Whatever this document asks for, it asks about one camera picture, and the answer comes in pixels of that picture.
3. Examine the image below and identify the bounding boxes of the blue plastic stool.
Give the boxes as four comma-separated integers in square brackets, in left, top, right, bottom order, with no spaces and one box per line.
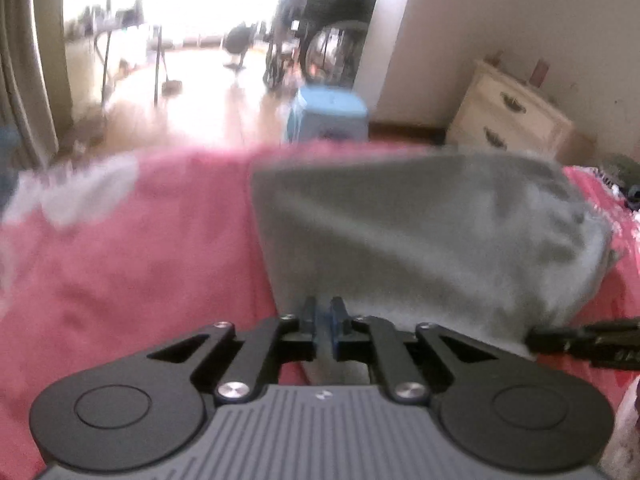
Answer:
[285,86,371,143]

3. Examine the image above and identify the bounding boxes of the olive green cloth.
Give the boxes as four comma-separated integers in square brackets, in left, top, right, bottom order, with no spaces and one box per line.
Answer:
[597,154,640,186]

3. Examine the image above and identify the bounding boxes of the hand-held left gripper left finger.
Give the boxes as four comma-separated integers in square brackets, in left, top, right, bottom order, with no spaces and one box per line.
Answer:
[125,297,317,405]

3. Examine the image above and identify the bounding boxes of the person's white fluffy clothing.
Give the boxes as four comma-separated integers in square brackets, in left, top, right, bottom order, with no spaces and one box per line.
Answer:
[600,375,640,480]

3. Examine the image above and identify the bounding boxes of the black floor fan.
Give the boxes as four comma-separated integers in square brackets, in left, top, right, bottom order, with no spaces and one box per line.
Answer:
[222,22,256,71]

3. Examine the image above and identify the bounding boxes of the black wheelchair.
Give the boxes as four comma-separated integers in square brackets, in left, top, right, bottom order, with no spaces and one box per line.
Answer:
[262,0,381,91]

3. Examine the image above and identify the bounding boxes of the dark purple clothes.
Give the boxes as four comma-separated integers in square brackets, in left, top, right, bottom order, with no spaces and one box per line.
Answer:
[607,180,640,211]

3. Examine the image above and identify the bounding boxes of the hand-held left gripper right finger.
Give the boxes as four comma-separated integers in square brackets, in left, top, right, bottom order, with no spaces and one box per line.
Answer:
[331,297,526,403]

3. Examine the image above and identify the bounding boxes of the beige curtain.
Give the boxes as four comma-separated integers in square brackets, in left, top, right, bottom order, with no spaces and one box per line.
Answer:
[0,0,73,161]

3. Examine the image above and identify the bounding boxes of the folded teal cloth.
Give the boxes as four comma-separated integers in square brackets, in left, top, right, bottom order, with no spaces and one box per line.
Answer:
[0,125,20,208]

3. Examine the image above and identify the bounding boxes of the cream nightstand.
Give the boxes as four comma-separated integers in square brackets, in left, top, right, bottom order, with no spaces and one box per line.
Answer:
[445,57,576,161]

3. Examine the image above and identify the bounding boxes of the folding table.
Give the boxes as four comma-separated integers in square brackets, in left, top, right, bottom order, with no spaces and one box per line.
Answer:
[65,5,166,106]

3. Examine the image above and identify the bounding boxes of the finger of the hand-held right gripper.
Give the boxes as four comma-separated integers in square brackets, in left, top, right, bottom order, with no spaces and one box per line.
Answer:
[526,316,640,372]

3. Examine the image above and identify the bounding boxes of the grey fleece pants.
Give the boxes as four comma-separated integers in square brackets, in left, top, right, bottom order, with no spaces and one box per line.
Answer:
[250,145,618,391]

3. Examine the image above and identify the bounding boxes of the pink floral blanket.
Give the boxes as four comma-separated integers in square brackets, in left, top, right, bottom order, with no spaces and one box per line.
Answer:
[0,140,640,480]

